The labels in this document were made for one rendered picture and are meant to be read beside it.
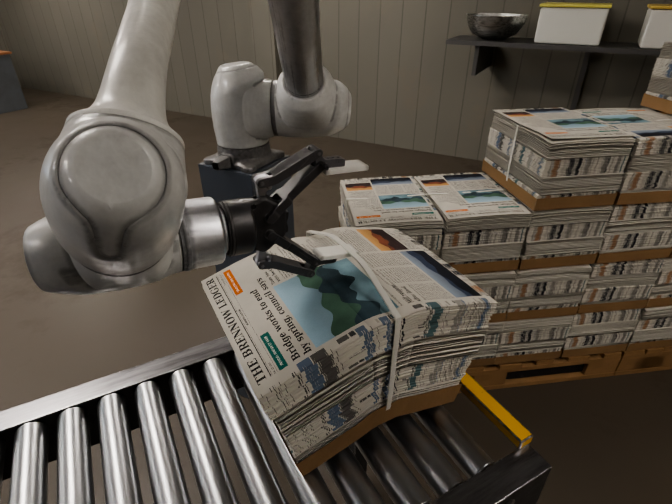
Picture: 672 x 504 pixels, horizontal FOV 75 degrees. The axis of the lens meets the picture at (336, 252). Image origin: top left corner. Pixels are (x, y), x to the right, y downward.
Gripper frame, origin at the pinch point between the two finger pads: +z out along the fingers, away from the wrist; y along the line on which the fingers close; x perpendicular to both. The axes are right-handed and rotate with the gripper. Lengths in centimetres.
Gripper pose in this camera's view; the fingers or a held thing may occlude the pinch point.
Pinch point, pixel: (352, 208)
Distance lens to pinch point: 67.2
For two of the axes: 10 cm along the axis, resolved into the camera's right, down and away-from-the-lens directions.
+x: 4.8, 4.7, -7.4
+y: -0.8, 8.6, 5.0
